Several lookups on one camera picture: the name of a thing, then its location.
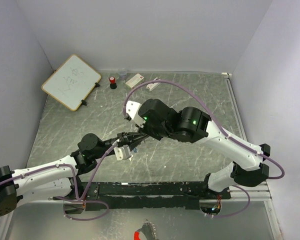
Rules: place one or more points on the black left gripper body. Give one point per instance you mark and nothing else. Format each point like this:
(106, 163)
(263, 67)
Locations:
(122, 137)

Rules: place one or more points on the paper clip jar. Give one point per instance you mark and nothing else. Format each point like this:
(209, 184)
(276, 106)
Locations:
(123, 73)

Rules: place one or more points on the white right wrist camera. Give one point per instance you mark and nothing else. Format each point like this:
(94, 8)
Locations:
(132, 113)

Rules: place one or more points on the green white staple box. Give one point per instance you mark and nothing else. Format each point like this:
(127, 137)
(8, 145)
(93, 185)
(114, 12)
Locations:
(134, 81)

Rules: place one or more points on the red white tool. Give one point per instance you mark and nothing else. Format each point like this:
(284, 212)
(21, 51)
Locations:
(149, 231)

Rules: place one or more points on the yellow framed whiteboard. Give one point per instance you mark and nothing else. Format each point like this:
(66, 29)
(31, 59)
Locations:
(72, 82)

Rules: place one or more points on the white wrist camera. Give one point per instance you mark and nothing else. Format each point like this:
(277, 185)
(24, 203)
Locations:
(122, 153)
(132, 113)

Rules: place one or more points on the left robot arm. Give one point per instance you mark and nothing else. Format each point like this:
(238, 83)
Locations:
(60, 179)

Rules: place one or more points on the white stapler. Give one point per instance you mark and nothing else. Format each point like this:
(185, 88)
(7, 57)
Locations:
(153, 84)

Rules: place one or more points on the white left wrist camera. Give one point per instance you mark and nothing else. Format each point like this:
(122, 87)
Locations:
(122, 153)

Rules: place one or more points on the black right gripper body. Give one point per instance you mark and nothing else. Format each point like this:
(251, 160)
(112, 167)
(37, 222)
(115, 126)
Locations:
(147, 129)

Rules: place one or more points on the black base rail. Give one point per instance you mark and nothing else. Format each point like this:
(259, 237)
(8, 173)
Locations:
(139, 195)

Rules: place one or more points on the red black stamp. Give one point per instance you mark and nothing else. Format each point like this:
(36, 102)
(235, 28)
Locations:
(112, 82)

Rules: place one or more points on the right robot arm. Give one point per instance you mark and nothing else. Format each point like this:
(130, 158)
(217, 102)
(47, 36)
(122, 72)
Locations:
(191, 125)

